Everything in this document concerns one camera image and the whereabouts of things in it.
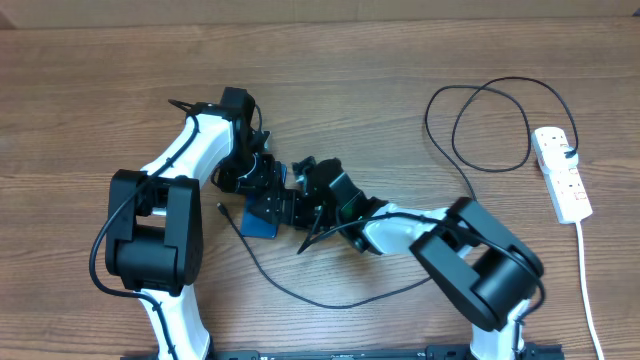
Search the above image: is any white charger plug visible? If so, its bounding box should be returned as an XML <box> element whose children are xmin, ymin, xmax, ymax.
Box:
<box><xmin>538</xmin><ymin>148</ymin><xmax>579</xmax><ymax>174</ymax></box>

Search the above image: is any black charger cable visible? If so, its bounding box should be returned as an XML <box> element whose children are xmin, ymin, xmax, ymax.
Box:
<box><xmin>216</xmin><ymin>76</ymin><xmax>580</xmax><ymax>310</ymax></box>

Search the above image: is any blue smartphone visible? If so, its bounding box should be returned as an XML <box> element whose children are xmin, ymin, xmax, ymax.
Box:
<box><xmin>241</xmin><ymin>161</ymin><xmax>287</xmax><ymax>239</ymax></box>

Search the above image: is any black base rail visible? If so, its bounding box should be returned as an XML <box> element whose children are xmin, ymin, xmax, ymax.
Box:
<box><xmin>119</xmin><ymin>342</ymin><xmax>566</xmax><ymax>360</ymax></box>

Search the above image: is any white power strip cord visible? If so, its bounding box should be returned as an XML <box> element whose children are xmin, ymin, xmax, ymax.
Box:
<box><xmin>574</xmin><ymin>221</ymin><xmax>606</xmax><ymax>360</ymax></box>

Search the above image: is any white power strip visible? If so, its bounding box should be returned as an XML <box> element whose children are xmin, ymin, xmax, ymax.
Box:
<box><xmin>531</xmin><ymin>127</ymin><xmax>593</xmax><ymax>224</ymax></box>

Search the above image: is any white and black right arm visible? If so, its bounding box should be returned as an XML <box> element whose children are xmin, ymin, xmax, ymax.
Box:
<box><xmin>248</xmin><ymin>155</ymin><xmax>545</xmax><ymax>359</ymax></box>

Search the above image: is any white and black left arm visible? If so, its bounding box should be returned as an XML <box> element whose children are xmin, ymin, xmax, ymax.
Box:
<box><xmin>89</xmin><ymin>87</ymin><xmax>280</xmax><ymax>359</ymax></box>

